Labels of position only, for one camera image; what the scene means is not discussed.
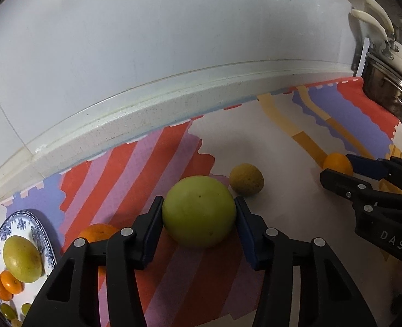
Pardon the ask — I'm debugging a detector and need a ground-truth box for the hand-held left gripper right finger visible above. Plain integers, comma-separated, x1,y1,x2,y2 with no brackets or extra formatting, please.
234,196,379,327

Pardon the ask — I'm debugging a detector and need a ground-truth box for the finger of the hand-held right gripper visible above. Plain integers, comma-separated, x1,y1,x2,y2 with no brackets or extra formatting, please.
345,153,402,195
320,168,392,212

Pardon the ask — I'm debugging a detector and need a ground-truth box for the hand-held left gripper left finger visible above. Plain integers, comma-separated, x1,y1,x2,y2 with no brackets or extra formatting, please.
22,196,164,327

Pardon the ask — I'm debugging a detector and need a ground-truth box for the green apple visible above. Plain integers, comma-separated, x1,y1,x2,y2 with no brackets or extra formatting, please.
162,175,237,249
2,236,44,283

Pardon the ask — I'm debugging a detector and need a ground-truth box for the blue patterned white plate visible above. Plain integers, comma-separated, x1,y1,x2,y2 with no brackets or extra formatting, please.
0,210,57,324

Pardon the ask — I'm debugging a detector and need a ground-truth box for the colourful patterned tablecloth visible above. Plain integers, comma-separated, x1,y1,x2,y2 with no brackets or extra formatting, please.
0,77,402,327

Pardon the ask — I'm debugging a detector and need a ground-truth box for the white pan with cream handle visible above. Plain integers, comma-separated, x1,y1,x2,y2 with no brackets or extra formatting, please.
351,9,402,79
363,0,402,58

